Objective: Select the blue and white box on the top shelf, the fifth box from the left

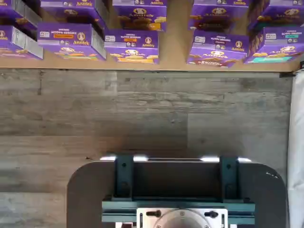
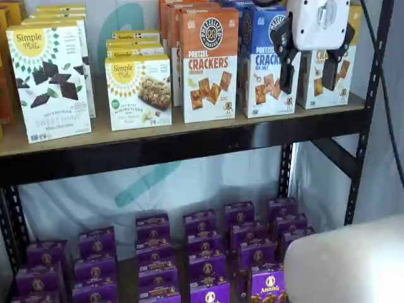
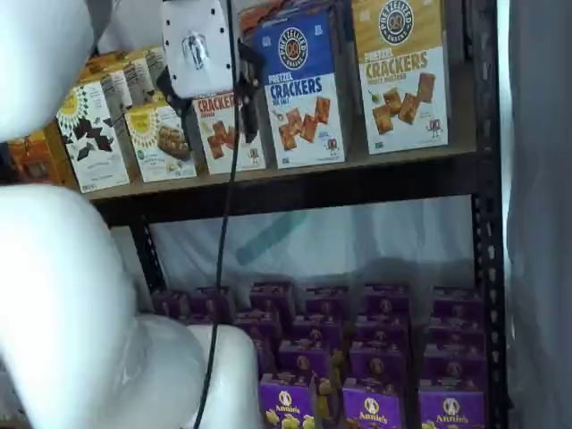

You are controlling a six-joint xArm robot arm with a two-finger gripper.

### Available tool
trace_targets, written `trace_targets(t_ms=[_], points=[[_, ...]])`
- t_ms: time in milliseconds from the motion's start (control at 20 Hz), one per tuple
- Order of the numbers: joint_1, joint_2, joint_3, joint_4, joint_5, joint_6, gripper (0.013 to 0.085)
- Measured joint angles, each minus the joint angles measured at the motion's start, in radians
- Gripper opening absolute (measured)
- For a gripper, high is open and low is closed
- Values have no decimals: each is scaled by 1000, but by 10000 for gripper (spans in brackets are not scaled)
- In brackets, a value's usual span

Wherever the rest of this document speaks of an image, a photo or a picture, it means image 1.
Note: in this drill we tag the dark rounded robot base table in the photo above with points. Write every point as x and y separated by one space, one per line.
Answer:
90 190

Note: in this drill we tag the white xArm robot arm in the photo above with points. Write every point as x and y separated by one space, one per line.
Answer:
183 222

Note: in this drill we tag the black metal shelf rack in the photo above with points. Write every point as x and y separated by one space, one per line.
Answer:
173 54

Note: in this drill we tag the purple Annie's pasta box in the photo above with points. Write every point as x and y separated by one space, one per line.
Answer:
278 38
218 12
9 12
285 13
64 35
130 39
140 14
213 40
9 38
71 10

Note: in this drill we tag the silver mounting plate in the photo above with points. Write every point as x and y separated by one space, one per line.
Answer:
142 221

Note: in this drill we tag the white curtain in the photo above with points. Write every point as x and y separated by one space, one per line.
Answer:
297 142

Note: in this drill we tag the teal metal mounting frame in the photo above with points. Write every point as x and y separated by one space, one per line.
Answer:
123 175

